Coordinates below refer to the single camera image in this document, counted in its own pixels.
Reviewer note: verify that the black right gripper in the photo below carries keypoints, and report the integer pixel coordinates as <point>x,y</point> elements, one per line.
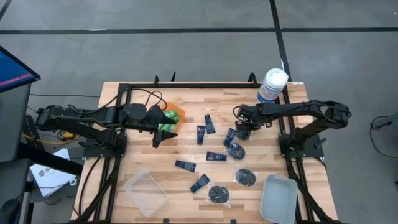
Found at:
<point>252,124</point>

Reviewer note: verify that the grey plastic bin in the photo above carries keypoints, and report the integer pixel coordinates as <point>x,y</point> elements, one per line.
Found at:
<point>278,199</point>

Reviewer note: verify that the white tape roll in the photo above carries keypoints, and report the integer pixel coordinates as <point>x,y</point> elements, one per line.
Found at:
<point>73,182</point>

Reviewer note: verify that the orange plastic bin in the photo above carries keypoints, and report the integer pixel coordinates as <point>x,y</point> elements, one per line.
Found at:
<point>180,112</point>

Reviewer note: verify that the computer monitor blue screen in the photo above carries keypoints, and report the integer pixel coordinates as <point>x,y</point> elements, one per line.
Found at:
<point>12,70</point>

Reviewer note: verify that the grey cabinet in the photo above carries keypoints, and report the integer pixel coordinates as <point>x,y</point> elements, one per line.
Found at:
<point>12,124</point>

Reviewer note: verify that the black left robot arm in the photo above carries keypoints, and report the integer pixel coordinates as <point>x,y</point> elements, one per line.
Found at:
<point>77,116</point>

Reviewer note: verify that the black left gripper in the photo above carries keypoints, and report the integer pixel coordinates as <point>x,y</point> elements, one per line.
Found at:
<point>154,119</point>

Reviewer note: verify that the black item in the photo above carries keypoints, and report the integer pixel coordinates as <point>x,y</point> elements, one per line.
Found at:
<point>235,151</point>
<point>245,177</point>
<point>243,136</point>
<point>219,195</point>

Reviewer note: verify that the white wipes canister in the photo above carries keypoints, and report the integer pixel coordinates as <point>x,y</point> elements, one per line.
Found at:
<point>272,87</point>

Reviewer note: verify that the white paper booklet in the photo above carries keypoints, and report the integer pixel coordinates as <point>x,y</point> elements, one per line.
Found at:
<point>49,174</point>

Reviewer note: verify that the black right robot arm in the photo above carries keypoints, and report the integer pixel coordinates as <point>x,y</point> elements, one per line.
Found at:
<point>295,109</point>

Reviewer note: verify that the clear plastic bin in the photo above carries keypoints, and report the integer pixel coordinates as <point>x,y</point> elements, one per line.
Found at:
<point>146,193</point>

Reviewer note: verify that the black support beam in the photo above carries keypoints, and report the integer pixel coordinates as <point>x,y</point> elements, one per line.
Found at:
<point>49,159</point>

